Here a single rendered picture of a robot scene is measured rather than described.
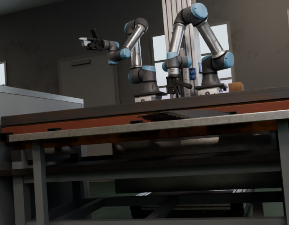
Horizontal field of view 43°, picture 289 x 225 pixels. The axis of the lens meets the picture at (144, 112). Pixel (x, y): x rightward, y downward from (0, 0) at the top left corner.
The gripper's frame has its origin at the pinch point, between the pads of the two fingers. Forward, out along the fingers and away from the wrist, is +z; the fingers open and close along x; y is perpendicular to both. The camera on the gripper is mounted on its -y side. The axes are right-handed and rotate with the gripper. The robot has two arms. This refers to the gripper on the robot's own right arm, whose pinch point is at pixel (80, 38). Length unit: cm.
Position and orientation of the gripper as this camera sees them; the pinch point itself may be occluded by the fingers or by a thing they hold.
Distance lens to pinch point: 278.9
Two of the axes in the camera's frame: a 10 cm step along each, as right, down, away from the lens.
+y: -0.1, 10.0, 0.3
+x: -7.0, -0.3, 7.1
